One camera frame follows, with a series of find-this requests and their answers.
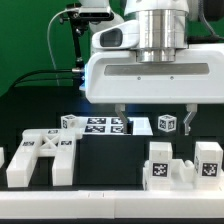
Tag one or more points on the white chair seat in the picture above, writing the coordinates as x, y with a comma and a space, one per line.
182, 177

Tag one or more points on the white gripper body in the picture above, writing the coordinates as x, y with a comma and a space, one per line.
195, 77

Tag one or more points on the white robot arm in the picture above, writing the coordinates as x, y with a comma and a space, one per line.
166, 54

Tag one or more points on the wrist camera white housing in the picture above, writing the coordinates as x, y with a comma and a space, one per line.
122, 36

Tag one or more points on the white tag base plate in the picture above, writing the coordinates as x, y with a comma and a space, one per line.
112, 126

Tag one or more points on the white front fence bar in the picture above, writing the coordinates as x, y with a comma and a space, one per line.
111, 204

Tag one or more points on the white left fence piece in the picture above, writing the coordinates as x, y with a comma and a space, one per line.
1, 156

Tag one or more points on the white chair back frame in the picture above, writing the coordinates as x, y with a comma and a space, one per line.
60, 144

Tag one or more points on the black camera stand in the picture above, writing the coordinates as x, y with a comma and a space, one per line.
78, 27

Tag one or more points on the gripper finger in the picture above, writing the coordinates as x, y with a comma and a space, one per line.
120, 111
191, 112

